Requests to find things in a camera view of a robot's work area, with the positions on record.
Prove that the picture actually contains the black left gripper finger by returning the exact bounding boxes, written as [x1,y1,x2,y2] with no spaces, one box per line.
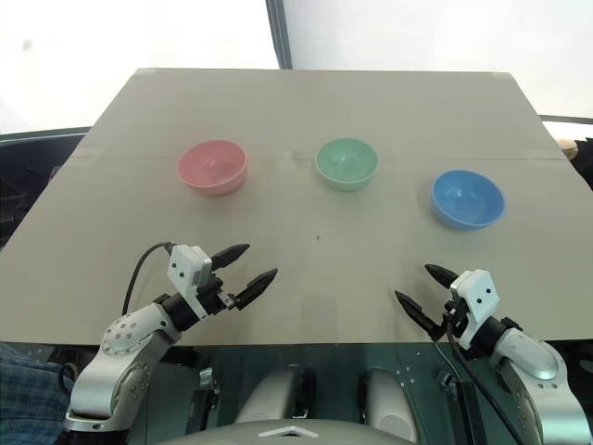
[210,243,252,272]
[233,267,280,312]

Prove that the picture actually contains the blue plastic bowl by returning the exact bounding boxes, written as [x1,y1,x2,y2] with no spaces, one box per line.
[431,169,506,230]

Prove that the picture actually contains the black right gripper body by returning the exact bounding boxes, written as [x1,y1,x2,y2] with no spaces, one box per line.
[432,296,471,345]

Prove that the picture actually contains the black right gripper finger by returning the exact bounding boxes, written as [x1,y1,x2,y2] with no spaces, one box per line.
[394,289,439,340]
[423,263,460,290]

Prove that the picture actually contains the grey rounded robot shell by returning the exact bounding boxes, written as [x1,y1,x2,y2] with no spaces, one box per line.
[233,364,317,426]
[360,367,421,432]

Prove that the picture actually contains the grey robot chest panel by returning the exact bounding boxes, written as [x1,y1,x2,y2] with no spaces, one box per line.
[178,406,376,445]

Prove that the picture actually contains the pink plastic bowl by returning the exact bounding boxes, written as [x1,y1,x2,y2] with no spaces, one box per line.
[176,139,248,197]

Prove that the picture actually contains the black equipment beside table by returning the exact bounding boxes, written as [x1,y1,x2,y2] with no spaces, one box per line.
[0,125,96,254]

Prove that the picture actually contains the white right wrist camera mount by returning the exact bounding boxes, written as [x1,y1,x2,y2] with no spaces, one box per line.
[449,268,502,348]

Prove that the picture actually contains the dark grey upright pole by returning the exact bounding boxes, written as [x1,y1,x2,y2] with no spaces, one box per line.
[265,0,294,71]

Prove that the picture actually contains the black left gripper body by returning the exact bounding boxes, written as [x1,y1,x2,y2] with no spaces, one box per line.
[196,271,241,320]

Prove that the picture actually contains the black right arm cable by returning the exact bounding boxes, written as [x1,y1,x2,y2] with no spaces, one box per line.
[441,309,527,445]

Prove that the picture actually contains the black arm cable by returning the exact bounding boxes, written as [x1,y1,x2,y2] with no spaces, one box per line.
[441,309,527,445]
[120,240,177,317]

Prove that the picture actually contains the blue denim cloth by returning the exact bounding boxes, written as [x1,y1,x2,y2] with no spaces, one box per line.
[0,341,78,445]

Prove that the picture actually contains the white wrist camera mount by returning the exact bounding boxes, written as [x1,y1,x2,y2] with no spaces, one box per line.
[449,268,502,348]
[167,244,214,322]

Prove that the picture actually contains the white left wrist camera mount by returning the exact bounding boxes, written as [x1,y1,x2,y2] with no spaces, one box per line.
[167,244,214,322]

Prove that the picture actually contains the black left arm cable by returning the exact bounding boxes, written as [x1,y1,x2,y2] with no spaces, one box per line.
[120,240,177,317]

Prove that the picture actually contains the green plastic bowl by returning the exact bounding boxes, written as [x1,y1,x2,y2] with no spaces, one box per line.
[314,136,380,192]

